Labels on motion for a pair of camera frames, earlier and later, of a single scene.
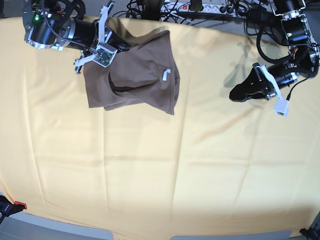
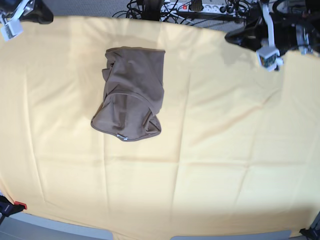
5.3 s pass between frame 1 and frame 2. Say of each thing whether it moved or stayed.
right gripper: moved
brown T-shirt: moved
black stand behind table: stayed
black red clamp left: stayed
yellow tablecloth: stayed
